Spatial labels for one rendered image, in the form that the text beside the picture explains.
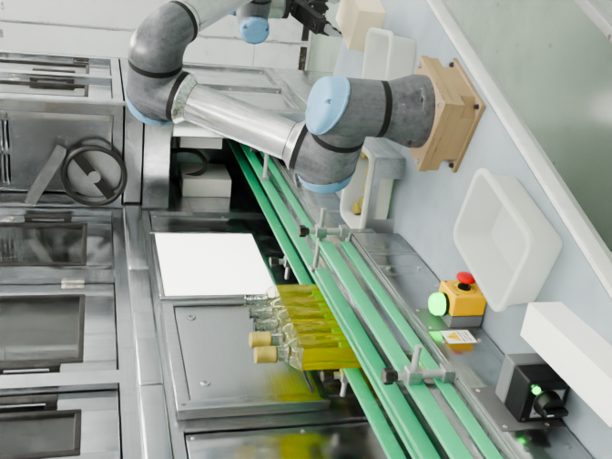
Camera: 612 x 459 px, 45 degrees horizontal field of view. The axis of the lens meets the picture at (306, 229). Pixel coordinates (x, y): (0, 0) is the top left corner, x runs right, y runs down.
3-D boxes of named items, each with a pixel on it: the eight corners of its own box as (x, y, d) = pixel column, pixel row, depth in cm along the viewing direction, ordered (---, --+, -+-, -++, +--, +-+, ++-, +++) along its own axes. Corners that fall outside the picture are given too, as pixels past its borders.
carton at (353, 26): (371, -17, 204) (345, -20, 202) (385, 13, 193) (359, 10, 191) (360, 20, 212) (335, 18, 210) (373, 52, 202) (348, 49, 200)
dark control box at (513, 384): (537, 390, 126) (494, 392, 124) (548, 351, 123) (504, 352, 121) (564, 421, 119) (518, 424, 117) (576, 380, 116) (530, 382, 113)
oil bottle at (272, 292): (343, 301, 185) (260, 304, 179) (346, 282, 183) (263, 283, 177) (350, 313, 180) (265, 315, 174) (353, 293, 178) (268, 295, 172)
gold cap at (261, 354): (278, 351, 152) (257, 352, 151) (276, 366, 154) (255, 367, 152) (274, 342, 156) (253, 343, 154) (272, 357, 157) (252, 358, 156)
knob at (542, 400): (554, 413, 118) (566, 425, 115) (530, 413, 117) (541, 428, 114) (561, 389, 116) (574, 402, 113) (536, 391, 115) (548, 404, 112)
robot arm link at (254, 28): (244, 6, 178) (239, -16, 185) (238, 46, 186) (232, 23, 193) (276, 9, 180) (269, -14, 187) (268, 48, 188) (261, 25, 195)
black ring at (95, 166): (126, 202, 252) (61, 201, 246) (127, 143, 244) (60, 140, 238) (127, 208, 248) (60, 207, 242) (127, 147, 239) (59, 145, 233)
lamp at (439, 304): (437, 308, 147) (423, 308, 146) (442, 288, 145) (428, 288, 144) (446, 320, 143) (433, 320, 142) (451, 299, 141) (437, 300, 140)
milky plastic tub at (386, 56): (387, 116, 195) (356, 114, 193) (398, 29, 189) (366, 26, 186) (413, 127, 179) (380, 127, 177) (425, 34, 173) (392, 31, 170)
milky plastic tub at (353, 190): (368, 213, 204) (338, 213, 202) (381, 136, 195) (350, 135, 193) (390, 239, 189) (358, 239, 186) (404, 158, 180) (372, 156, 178)
